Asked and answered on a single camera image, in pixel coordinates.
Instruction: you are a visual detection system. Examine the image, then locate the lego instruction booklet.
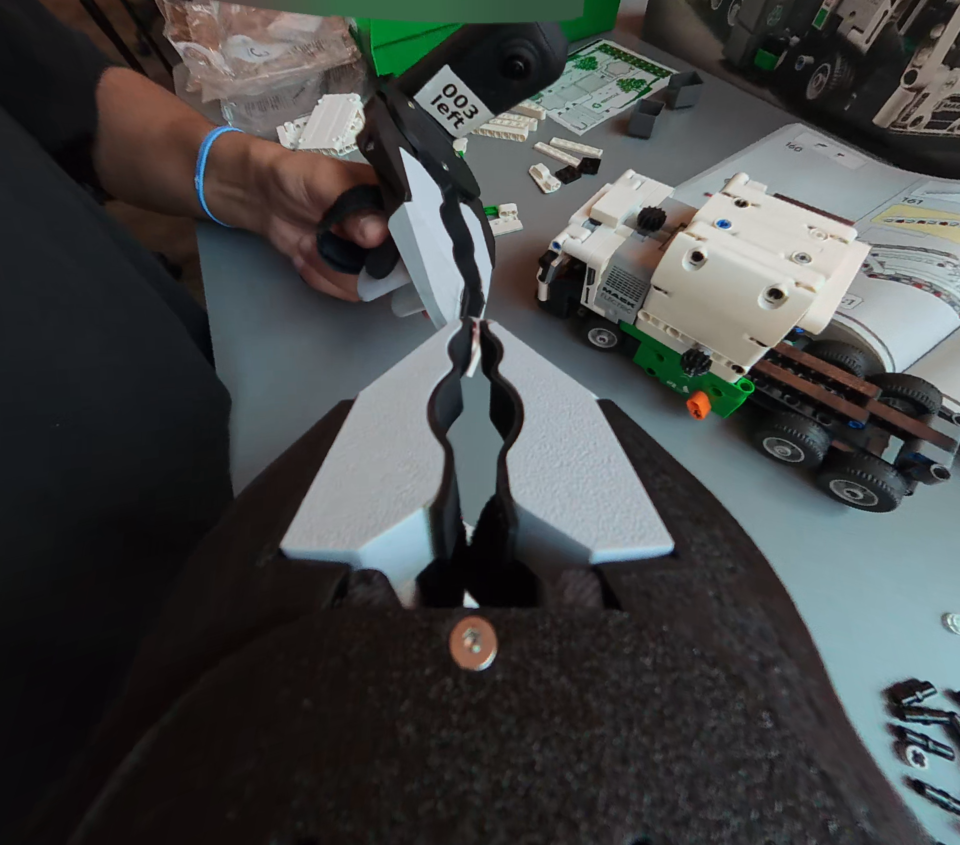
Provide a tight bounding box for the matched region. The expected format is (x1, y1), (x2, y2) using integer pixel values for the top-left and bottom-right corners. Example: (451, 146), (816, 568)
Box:
(671, 123), (960, 415)

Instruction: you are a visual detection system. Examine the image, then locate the green white sticker sheet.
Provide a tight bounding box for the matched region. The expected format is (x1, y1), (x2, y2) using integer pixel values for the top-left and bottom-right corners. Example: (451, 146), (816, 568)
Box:
(541, 38), (680, 135)

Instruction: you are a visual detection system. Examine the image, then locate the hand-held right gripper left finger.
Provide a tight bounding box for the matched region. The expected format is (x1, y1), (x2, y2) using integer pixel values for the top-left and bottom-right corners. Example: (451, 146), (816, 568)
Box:
(279, 320), (465, 608)

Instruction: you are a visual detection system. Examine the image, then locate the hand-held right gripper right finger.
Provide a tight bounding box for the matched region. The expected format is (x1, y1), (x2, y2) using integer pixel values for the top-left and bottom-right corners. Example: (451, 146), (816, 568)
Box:
(483, 320), (675, 567)

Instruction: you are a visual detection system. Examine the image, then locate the person's black clothing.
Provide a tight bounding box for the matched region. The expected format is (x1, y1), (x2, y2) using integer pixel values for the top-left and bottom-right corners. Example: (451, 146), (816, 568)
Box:
(0, 0), (235, 845)

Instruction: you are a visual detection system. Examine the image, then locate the pile of loose lego pieces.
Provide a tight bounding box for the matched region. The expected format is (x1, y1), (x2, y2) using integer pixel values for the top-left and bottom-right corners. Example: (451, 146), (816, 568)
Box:
(883, 678), (960, 820)

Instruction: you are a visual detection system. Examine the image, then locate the small white lego piece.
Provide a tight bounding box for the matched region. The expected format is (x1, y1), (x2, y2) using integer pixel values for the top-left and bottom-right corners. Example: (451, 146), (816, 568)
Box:
(463, 316), (490, 379)

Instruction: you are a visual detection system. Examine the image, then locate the heap of white lego panels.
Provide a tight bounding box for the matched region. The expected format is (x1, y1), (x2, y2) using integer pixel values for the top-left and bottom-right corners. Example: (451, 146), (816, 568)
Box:
(276, 93), (369, 156)

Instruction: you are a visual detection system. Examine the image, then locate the long white lego beam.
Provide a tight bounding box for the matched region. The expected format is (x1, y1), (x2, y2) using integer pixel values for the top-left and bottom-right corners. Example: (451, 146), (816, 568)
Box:
(471, 113), (540, 141)

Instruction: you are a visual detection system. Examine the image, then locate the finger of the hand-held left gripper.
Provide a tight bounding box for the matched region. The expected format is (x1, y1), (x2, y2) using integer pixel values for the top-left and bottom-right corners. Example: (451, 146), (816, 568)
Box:
(450, 192), (498, 321)
(386, 147), (481, 330)

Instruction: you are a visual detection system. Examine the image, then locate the person's left forearm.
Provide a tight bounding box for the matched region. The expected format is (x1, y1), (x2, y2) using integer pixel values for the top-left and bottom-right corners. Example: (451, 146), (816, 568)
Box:
(93, 65), (241, 227)

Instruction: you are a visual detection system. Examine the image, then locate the small grey lego bin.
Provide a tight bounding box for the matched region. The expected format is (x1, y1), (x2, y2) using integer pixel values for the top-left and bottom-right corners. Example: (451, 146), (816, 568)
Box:
(664, 70), (705, 111)
(627, 98), (667, 141)

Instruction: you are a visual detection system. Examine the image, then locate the blue wristband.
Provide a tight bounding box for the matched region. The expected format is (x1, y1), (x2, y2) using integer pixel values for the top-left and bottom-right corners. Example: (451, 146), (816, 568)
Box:
(193, 125), (247, 229)

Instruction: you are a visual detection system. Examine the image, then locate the crumpled clear plastic bag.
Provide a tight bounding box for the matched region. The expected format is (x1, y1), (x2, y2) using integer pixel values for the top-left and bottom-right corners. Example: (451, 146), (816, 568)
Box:
(153, 0), (369, 141)

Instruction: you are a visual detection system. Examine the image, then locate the person's left hand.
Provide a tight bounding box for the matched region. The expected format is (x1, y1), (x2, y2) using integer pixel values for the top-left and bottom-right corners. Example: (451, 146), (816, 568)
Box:
(202, 142), (385, 302)

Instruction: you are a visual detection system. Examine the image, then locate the white green lego truck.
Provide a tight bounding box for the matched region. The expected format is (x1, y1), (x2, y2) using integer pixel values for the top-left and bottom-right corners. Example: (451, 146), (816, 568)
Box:
(534, 168), (960, 515)

